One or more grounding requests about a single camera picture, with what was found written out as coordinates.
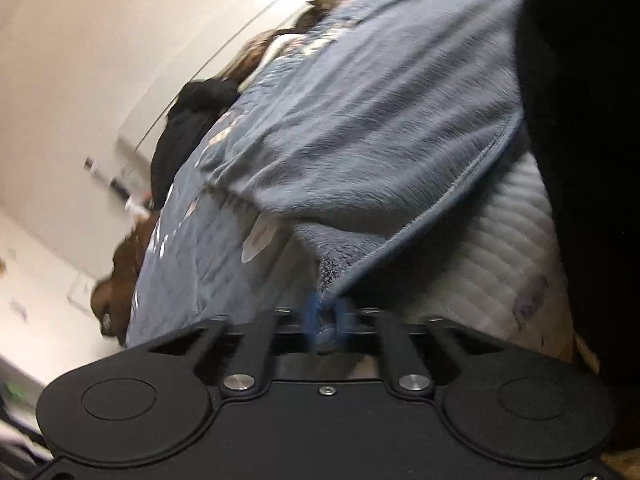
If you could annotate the black hairbrush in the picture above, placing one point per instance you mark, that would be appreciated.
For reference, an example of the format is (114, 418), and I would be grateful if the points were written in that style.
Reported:
(119, 186)

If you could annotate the person's black clothing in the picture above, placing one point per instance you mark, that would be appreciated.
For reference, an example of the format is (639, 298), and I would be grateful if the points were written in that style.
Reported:
(590, 135)

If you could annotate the blue-grey printed quilt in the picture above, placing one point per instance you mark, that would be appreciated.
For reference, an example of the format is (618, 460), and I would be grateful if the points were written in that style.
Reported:
(200, 260)

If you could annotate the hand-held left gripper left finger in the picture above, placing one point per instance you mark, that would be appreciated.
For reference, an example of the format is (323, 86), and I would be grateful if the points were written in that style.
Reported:
(312, 325)

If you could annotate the grey fleece garment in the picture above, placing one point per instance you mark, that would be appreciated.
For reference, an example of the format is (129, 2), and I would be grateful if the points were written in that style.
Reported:
(375, 135)

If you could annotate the brown fuzzy blanket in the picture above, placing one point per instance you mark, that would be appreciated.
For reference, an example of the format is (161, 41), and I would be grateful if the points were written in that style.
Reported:
(125, 270)

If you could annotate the white headboard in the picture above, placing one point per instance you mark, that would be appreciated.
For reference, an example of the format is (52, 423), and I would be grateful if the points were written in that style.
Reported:
(200, 50)

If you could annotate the brown folded blankets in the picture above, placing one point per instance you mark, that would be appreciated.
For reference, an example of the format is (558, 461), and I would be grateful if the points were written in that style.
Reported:
(280, 40)

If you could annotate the black jacket pile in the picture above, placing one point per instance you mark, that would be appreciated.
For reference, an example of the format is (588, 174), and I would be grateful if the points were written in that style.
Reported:
(190, 130)

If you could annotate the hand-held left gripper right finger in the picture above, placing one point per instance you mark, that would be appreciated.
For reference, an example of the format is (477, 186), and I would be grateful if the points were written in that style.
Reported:
(342, 322)

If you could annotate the white spray bottle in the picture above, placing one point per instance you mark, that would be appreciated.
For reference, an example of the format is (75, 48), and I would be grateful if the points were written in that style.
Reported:
(139, 207)

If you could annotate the white quilted mattress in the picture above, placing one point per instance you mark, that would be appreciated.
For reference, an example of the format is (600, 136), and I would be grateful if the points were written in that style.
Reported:
(500, 240)

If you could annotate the white wardrobe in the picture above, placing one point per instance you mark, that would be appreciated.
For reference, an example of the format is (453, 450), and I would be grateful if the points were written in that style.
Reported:
(40, 285)

